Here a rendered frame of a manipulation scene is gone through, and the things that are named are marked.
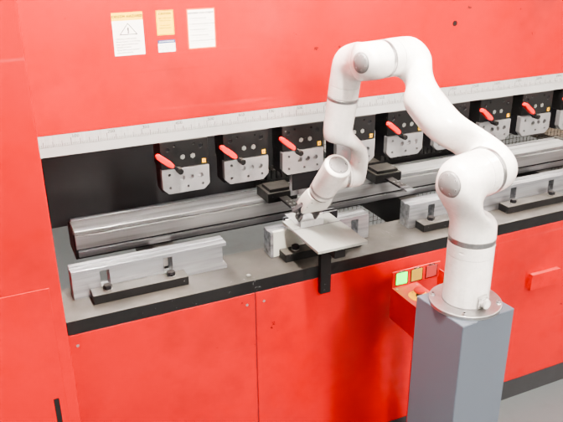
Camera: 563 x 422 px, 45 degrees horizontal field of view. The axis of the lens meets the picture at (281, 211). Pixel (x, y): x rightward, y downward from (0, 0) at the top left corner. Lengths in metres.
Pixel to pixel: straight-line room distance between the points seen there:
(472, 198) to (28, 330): 1.20
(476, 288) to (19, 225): 1.17
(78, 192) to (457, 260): 1.45
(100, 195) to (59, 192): 0.15
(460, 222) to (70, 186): 1.47
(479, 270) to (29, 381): 1.24
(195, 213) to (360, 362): 0.82
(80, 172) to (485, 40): 1.53
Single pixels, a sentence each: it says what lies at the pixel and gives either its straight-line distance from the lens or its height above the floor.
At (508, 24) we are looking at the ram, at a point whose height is 1.60.
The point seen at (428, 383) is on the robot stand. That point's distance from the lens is 1.97.
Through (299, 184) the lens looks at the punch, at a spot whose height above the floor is 1.12.
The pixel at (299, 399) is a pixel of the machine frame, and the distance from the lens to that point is 2.55.
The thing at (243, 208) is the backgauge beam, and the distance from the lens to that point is 2.52.
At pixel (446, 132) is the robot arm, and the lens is 1.74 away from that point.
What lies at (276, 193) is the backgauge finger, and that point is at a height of 1.02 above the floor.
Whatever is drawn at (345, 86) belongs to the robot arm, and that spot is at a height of 1.51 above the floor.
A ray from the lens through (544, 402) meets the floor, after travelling 3.28.
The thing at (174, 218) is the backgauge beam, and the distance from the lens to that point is 2.44.
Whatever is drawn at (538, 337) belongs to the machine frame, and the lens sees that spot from 3.17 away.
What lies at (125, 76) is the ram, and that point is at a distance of 1.98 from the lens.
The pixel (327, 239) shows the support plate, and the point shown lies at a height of 1.00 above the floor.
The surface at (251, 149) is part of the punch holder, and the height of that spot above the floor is 1.28.
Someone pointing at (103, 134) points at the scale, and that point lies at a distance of 2.00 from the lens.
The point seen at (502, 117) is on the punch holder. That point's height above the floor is 1.26.
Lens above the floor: 1.93
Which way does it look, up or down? 23 degrees down
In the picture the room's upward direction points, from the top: straight up
